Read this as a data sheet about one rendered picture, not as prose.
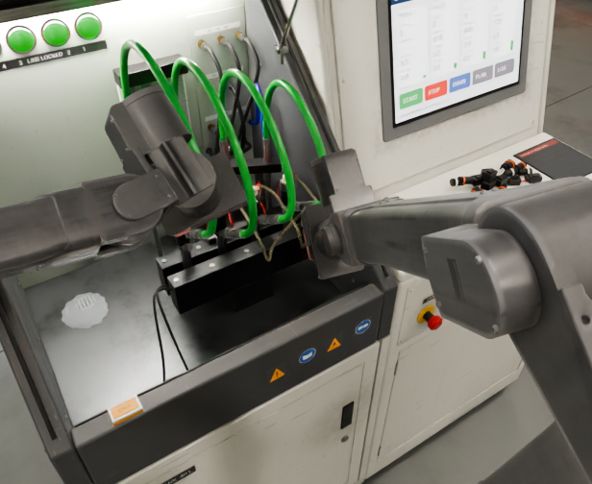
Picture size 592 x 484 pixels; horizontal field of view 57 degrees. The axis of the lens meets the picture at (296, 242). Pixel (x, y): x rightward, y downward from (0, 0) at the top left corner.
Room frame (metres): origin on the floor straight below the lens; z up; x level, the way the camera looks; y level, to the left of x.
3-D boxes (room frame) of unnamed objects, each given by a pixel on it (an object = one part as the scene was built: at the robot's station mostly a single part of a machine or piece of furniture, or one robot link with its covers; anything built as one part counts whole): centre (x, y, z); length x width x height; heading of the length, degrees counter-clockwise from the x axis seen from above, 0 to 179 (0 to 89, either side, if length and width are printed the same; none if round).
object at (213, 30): (1.16, 0.16, 1.20); 0.13 x 0.03 x 0.31; 122
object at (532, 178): (1.08, -0.48, 1.01); 0.23 x 0.11 x 0.06; 122
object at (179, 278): (0.87, 0.12, 0.91); 0.34 x 0.10 x 0.15; 122
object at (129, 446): (0.61, 0.10, 0.87); 0.62 x 0.04 x 0.16; 122
